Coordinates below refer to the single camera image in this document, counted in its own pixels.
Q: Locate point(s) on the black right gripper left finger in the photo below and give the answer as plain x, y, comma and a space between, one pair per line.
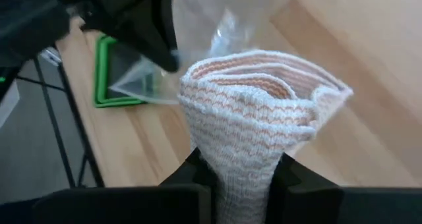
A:
132, 207

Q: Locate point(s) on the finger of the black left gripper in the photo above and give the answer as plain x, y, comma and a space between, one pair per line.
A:
172, 26
138, 16

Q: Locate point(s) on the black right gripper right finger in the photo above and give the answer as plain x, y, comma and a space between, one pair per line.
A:
329, 207

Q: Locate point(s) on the clear plastic bag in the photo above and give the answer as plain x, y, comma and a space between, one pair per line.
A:
204, 26

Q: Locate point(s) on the green black square tray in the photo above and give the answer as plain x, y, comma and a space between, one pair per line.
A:
100, 85

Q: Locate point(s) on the silver bracket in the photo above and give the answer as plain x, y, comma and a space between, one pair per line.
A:
51, 56

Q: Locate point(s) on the black metal table frame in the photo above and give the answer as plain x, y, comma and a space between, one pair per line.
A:
82, 145

